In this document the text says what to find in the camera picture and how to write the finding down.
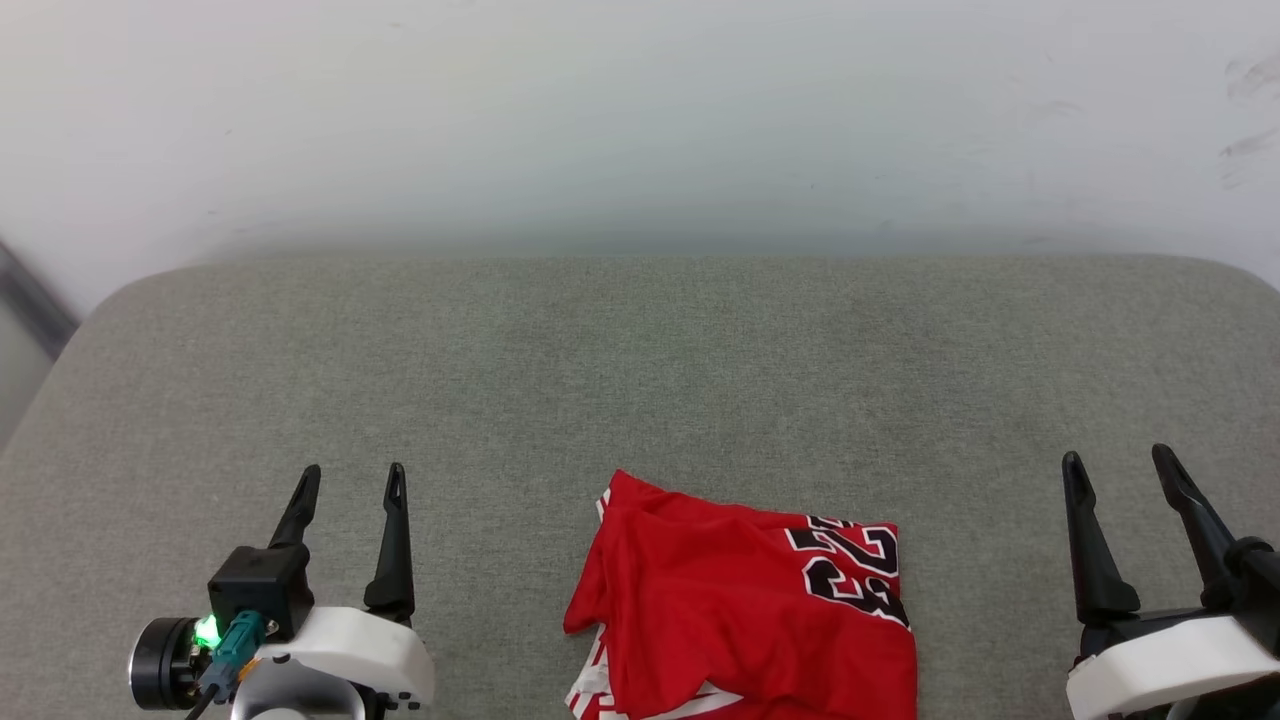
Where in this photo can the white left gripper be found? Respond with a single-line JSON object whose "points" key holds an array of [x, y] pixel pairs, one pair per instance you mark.
{"points": [[350, 645]]}

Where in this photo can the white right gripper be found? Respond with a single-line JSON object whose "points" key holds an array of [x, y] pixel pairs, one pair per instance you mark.
{"points": [[1170, 665]]}

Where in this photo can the red basketball jersey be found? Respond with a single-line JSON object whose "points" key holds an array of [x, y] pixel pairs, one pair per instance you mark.
{"points": [[730, 620]]}

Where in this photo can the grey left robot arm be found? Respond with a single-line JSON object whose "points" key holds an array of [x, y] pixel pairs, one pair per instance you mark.
{"points": [[295, 692]]}

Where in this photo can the grey fabric sofa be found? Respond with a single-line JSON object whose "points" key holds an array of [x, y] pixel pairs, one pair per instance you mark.
{"points": [[640, 380]]}

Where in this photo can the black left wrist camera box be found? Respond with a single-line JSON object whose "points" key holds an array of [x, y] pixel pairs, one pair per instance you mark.
{"points": [[260, 590]]}

